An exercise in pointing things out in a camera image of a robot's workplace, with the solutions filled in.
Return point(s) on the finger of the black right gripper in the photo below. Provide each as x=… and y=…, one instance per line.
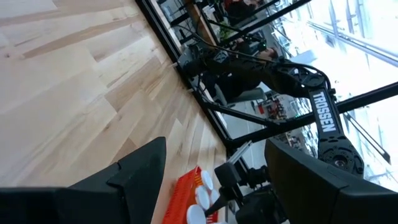
x=227, y=175
x=222, y=200

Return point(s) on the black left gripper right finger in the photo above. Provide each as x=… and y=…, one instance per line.
x=304, y=186

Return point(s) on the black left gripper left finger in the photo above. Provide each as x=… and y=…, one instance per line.
x=143, y=174

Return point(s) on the orange pill bottle white cap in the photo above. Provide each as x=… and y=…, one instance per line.
x=207, y=180
x=196, y=215
x=202, y=198

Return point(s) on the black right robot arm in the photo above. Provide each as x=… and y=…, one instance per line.
x=323, y=115

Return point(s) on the red plastic slotted basket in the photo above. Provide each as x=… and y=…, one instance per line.
x=178, y=202

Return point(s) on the grey office chair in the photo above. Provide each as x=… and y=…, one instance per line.
x=248, y=95

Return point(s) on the person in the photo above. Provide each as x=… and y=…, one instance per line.
x=271, y=55

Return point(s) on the black aluminium rig frame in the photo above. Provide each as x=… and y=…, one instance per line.
x=248, y=117

